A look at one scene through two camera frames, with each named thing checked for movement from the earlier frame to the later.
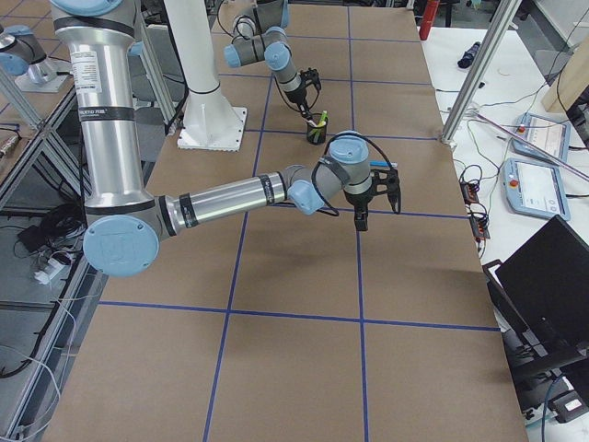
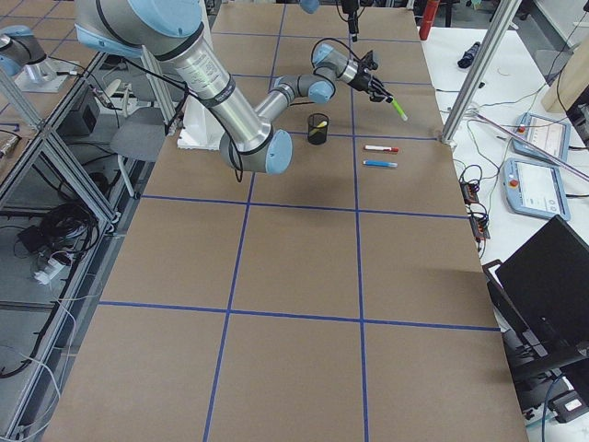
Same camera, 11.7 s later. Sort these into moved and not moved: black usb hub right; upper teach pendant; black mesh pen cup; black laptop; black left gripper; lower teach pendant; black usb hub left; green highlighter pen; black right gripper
Moved: black left gripper; black right gripper; green highlighter pen
Not moved: black usb hub right; black mesh pen cup; black laptop; lower teach pendant; black usb hub left; upper teach pendant
